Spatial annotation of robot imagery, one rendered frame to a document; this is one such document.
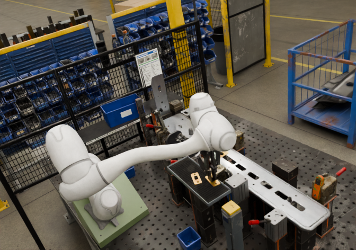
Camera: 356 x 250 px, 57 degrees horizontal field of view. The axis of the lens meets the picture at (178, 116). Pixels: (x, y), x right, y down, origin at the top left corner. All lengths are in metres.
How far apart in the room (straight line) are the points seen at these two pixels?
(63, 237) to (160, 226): 1.43
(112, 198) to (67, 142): 0.61
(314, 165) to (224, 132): 1.39
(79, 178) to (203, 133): 0.51
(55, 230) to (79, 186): 2.15
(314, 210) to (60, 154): 1.18
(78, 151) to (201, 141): 0.50
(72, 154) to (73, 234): 2.04
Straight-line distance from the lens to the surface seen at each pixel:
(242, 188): 1.73
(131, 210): 2.17
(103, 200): 1.88
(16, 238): 3.64
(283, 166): 1.93
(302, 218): 1.71
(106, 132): 2.52
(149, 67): 2.75
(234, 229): 1.57
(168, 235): 2.07
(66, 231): 3.41
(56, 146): 1.38
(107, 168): 1.33
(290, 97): 3.99
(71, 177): 1.35
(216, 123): 1.19
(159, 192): 2.35
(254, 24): 5.37
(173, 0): 2.82
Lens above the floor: 2.26
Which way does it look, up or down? 30 degrees down
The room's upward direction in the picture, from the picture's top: 11 degrees counter-clockwise
